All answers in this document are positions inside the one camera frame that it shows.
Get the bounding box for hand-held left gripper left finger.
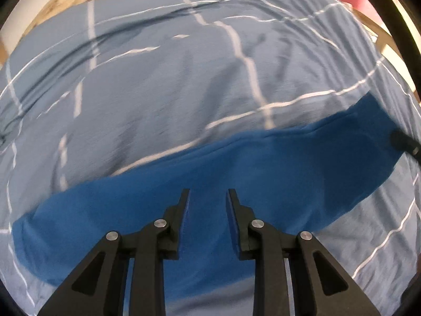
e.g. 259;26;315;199
38;189;191;316

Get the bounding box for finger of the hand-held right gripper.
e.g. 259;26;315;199
389;130;421;164

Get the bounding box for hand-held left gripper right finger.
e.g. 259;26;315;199
225;189;383;316

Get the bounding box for blue fleece pants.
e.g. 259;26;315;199
11;93;410;307

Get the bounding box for blue checked duvet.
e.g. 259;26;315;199
0;0;421;316

